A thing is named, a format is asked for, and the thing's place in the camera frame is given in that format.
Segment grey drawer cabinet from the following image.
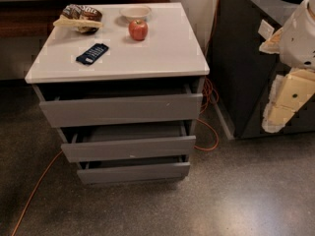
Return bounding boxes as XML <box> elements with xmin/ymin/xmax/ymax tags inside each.
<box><xmin>25</xmin><ymin>2</ymin><xmax>211</xmax><ymax>169</ymax></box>

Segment black waste bin cabinet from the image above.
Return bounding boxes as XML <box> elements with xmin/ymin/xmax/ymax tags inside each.
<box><xmin>207</xmin><ymin>0</ymin><xmax>302</xmax><ymax>139</ymax></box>

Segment red apple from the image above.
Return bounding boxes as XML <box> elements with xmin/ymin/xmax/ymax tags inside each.
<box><xmin>128</xmin><ymin>20</ymin><xmax>149</xmax><ymax>41</ymax></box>

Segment white bowl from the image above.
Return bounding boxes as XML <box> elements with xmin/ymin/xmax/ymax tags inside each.
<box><xmin>120</xmin><ymin>5</ymin><xmax>152</xmax><ymax>22</ymax></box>

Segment grey middle drawer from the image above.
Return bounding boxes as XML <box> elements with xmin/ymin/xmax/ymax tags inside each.
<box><xmin>61</xmin><ymin>121</ymin><xmax>196</xmax><ymax>162</ymax></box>

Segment grey top drawer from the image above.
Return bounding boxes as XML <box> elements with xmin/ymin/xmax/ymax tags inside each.
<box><xmin>39</xmin><ymin>87</ymin><xmax>202</xmax><ymax>128</ymax></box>

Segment dark blue snack bar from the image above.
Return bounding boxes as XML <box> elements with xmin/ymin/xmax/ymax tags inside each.
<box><xmin>76</xmin><ymin>43</ymin><xmax>109</xmax><ymax>65</ymax></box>

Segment grey bottom drawer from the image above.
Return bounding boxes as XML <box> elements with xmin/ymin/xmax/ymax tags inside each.
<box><xmin>77</xmin><ymin>155</ymin><xmax>190</xmax><ymax>184</ymax></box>

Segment grey drawer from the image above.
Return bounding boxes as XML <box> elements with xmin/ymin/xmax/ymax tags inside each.
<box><xmin>39</xmin><ymin>87</ymin><xmax>202</xmax><ymax>128</ymax></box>
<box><xmin>61</xmin><ymin>121</ymin><xmax>196</xmax><ymax>162</ymax></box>
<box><xmin>77</xmin><ymin>155</ymin><xmax>190</xmax><ymax>184</ymax></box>

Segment brown chip bag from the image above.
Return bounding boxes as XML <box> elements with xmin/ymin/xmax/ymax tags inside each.
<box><xmin>53</xmin><ymin>4</ymin><xmax>103</xmax><ymax>33</ymax></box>

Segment orange extension cable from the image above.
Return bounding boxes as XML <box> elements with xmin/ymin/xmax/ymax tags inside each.
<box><xmin>10</xmin><ymin>0</ymin><xmax>230</xmax><ymax>236</ymax></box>

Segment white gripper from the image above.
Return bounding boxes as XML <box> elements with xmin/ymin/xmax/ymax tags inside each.
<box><xmin>259</xmin><ymin>0</ymin><xmax>315</xmax><ymax>133</ymax></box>

